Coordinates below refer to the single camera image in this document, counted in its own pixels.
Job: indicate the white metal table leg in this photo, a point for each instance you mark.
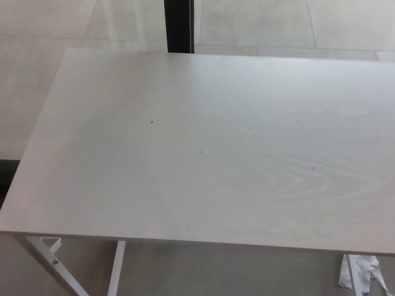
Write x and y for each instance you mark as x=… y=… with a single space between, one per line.
x=46 y=262
x=116 y=271
x=355 y=277

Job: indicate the crumpled white paper scrap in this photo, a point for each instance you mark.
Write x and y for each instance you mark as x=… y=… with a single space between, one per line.
x=368 y=271

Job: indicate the black window frame post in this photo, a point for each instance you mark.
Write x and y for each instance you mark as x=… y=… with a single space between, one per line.
x=179 y=24

